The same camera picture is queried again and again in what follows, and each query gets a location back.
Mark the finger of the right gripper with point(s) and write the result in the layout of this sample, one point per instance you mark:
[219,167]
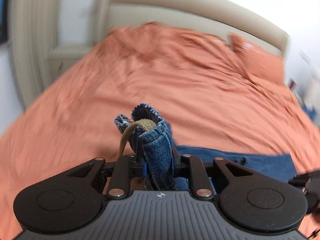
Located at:
[309,182]

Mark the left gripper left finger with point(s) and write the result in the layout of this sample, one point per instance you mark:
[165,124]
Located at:
[74,198]

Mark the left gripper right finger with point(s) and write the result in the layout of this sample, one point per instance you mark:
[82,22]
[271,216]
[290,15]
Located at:
[247,199]

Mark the blue denim jeans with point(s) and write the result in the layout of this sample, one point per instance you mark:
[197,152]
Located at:
[150,137]

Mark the orange duvet cover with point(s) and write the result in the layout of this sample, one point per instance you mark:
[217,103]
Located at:
[197,83]

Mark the orange pillow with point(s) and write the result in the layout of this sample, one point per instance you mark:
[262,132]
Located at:
[257,61]

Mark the left beige nightstand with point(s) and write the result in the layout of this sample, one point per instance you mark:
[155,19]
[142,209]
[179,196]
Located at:
[63,57]

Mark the beige curtain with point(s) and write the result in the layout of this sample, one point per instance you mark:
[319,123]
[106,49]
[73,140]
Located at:
[33,32]

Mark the beige upholstered headboard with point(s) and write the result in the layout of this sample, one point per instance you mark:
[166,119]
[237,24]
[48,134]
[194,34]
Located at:
[217,17]

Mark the window with blue view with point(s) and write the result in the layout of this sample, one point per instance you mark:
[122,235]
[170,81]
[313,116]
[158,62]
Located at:
[4,21]

